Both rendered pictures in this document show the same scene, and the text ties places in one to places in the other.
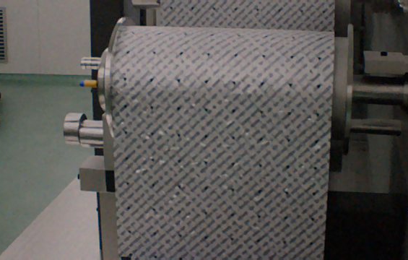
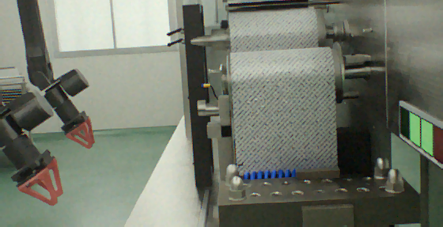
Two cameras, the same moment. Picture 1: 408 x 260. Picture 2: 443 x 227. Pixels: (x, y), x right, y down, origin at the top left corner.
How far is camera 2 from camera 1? 50 cm
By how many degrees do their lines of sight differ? 10
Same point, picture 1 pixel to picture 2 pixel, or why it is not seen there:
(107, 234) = (221, 160)
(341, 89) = (338, 70)
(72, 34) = (81, 102)
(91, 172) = (213, 127)
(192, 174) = (271, 117)
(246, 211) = (298, 133)
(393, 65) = (359, 58)
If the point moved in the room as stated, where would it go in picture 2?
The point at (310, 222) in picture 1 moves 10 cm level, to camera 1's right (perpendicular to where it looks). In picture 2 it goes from (329, 134) to (370, 130)
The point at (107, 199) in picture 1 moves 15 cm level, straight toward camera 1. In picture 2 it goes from (221, 141) to (240, 155)
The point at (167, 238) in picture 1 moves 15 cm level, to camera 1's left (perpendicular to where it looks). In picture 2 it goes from (260, 151) to (197, 157)
